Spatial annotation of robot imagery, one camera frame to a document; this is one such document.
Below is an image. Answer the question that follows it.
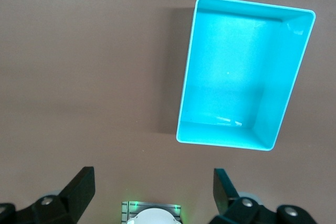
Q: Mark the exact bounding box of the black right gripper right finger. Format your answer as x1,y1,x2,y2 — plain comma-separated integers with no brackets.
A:
213,167,319,224

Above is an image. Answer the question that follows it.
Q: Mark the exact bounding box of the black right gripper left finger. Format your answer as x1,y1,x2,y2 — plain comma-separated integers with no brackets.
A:
0,166,96,224

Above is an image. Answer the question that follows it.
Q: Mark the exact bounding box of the teal plastic storage bin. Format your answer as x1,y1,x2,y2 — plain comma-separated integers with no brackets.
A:
175,0,316,152

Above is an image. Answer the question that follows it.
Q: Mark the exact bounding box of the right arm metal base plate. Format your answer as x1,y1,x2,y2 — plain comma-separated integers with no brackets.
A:
121,200,182,224

